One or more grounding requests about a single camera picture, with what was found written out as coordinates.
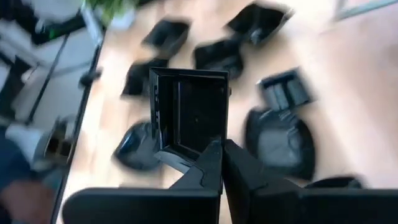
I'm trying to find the black aluminium rig frame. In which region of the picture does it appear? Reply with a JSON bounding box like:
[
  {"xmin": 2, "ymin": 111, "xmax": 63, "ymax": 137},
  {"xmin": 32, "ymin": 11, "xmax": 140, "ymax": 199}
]
[{"xmin": 24, "ymin": 27, "xmax": 106, "ymax": 224}]

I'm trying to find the small green potted plant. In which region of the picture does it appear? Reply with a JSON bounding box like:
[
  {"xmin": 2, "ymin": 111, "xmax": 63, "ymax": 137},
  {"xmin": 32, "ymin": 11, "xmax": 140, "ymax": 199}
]
[{"xmin": 83, "ymin": 0, "xmax": 137, "ymax": 30}]

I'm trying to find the person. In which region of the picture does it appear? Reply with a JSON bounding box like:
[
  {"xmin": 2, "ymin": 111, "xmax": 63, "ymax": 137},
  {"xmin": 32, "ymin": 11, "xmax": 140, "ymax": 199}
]
[{"xmin": 0, "ymin": 124, "xmax": 63, "ymax": 224}]

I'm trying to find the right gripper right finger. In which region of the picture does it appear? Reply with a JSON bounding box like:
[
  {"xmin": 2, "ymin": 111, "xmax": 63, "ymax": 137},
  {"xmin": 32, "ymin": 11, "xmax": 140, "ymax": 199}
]
[{"xmin": 223, "ymin": 139, "xmax": 398, "ymax": 224}]

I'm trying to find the black leaf-shaped plate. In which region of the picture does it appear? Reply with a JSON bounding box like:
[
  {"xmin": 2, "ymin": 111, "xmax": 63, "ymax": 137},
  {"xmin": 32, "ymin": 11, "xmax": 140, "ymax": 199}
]
[
  {"xmin": 244, "ymin": 107, "xmax": 317, "ymax": 182},
  {"xmin": 112, "ymin": 119, "xmax": 164, "ymax": 172},
  {"xmin": 303, "ymin": 175, "xmax": 364, "ymax": 190}
]

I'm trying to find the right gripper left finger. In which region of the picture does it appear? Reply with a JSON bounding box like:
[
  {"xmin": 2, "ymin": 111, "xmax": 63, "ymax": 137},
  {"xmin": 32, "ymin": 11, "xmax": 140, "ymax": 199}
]
[{"xmin": 61, "ymin": 138, "xmax": 224, "ymax": 224}]

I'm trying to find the black wavy square plate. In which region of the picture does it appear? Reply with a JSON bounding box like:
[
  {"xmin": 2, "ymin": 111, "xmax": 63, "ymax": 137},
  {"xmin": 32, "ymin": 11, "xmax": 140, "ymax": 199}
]
[
  {"xmin": 141, "ymin": 18, "xmax": 191, "ymax": 58},
  {"xmin": 226, "ymin": 2, "xmax": 295, "ymax": 44},
  {"xmin": 121, "ymin": 58, "xmax": 169, "ymax": 98}
]

